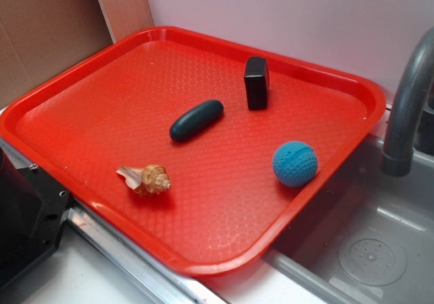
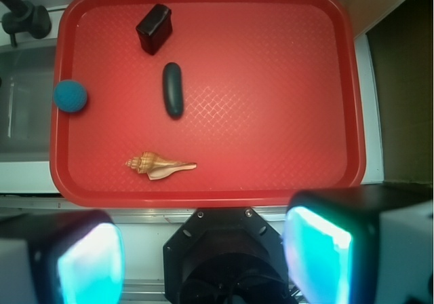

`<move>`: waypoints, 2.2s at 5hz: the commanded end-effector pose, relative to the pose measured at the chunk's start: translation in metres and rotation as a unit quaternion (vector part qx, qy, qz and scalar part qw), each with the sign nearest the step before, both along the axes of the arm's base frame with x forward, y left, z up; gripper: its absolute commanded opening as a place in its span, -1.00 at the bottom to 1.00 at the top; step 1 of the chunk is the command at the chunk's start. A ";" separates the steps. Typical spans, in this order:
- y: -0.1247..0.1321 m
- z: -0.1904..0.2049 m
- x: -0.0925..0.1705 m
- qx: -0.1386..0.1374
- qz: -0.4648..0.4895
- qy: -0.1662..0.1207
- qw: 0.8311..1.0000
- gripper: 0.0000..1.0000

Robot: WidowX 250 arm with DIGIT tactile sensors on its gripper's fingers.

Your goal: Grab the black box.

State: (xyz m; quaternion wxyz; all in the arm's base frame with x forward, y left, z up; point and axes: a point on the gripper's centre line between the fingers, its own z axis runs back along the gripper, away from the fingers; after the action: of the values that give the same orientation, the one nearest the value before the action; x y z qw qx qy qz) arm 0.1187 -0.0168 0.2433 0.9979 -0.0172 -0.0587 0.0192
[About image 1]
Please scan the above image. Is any blue dimpled ball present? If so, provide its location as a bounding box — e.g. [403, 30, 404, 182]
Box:
[272, 141, 318, 187]

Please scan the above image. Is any tan spiral seashell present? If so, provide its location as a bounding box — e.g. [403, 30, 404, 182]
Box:
[116, 164, 172, 196]

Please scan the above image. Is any brown cardboard panel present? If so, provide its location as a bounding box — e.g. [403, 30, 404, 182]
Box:
[1, 0, 153, 107]

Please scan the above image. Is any dark teal oval capsule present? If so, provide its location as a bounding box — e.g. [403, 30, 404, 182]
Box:
[169, 99, 224, 142]

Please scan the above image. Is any grey plastic sink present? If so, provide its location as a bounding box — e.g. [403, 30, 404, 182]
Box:
[264, 136, 433, 303]

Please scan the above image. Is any red plastic tray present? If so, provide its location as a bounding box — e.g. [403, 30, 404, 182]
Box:
[1, 27, 386, 276]

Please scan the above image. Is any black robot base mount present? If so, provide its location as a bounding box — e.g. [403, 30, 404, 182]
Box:
[1, 151, 71, 290]

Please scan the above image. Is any black box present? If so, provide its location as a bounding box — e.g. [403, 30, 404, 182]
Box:
[244, 56, 269, 111]

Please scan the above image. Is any grey plastic faucet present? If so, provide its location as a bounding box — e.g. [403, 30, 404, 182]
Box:
[380, 28, 433, 176]

